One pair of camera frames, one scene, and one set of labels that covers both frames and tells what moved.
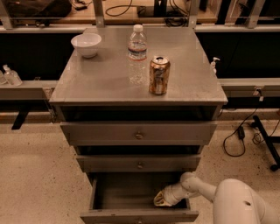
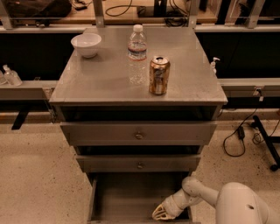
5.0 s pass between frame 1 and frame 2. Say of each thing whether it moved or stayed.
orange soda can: stayed
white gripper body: moved
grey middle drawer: stayed
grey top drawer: stayed
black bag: stayed
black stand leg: stayed
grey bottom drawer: stayed
